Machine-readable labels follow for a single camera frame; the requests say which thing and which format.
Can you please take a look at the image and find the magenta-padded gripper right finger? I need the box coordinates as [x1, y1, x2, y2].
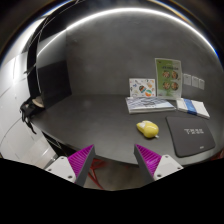
[133, 143, 184, 185]

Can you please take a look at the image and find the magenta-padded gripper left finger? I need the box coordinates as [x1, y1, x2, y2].
[45, 144, 97, 187]

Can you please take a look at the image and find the yellow computer mouse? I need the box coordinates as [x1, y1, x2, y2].
[136, 120, 160, 140]

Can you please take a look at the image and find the dark grey mouse pad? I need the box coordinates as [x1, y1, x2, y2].
[165, 115, 217, 159]

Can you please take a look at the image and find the grey striped book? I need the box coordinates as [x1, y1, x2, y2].
[125, 96, 177, 115]

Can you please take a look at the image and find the white and blue book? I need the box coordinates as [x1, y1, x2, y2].
[175, 97, 211, 120]

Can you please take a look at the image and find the black bag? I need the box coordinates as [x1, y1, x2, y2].
[19, 96, 45, 135]

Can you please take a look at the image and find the white colourful sticker card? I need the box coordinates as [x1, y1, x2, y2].
[128, 77, 157, 99]

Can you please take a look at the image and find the green menu stand sign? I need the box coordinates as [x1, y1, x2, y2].
[154, 57, 183, 100]

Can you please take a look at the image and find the white ceiling light strip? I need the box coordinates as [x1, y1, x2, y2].
[35, 6, 218, 59]

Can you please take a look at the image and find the red wire chair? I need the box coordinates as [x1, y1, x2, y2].
[87, 158, 108, 188]

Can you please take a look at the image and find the white wall socket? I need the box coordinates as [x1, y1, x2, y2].
[183, 73, 192, 87]
[191, 75, 200, 89]
[198, 77, 206, 91]

